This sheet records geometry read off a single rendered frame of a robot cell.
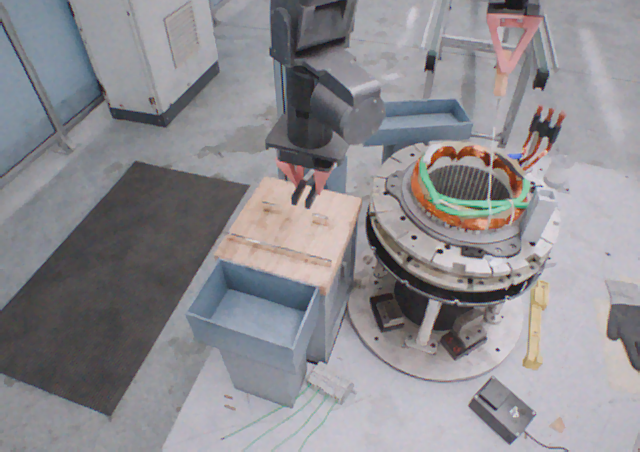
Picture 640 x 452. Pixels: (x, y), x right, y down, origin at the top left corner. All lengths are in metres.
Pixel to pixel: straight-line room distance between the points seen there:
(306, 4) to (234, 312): 0.49
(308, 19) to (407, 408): 0.69
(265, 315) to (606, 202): 1.03
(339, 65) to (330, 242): 0.33
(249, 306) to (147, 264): 1.46
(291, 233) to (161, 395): 1.21
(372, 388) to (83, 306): 1.52
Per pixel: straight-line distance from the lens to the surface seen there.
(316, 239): 0.71
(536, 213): 0.69
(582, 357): 1.05
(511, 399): 0.89
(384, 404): 0.88
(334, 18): 0.46
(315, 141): 0.53
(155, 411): 1.80
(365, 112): 0.45
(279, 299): 0.72
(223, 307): 0.74
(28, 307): 2.27
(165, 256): 2.16
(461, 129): 1.01
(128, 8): 2.68
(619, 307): 1.14
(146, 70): 2.82
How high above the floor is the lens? 1.60
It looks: 45 degrees down
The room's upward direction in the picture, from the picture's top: straight up
